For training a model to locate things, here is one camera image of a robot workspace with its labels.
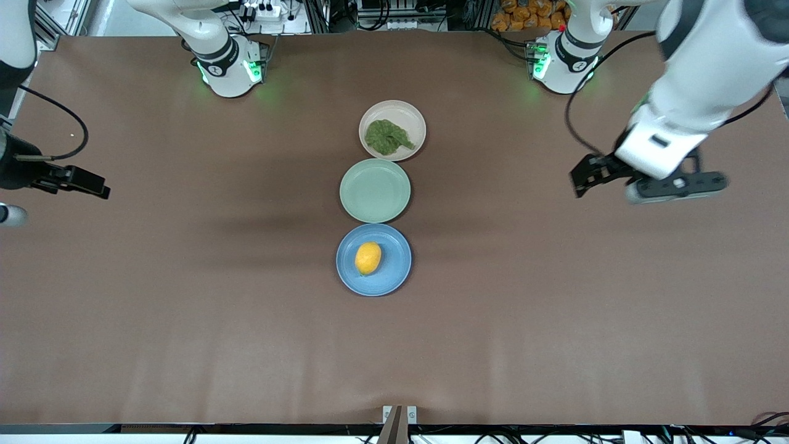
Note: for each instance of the green lettuce leaf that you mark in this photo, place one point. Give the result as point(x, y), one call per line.
point(387, 137)

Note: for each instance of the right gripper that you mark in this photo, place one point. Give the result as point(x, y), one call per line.
point(17, 165)

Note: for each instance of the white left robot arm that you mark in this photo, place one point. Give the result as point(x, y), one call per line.
point(709, 61)

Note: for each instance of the aluminium frame profile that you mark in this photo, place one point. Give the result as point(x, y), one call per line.
point(61, 21)

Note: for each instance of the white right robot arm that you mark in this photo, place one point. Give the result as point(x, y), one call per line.
point(228, 74)

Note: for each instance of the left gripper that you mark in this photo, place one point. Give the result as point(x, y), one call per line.
point(606, 166)

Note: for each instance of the yellow lemon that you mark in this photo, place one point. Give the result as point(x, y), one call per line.
point(368, 258)

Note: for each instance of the black equipment rack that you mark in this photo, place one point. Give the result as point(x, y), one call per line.
point(400, 12)

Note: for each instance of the metal table bracket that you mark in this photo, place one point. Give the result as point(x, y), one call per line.
point(399, 419)

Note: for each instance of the blue plate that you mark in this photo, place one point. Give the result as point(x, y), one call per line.
point(394, 271)

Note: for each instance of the beige plate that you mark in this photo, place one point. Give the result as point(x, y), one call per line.
point(410, 117)

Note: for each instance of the bag of oranges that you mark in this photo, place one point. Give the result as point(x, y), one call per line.
point(524, 15)

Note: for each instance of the white power strip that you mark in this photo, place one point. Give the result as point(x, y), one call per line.
point(266, 9)

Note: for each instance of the light green plate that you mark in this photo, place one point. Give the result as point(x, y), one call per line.
point(375, 190)

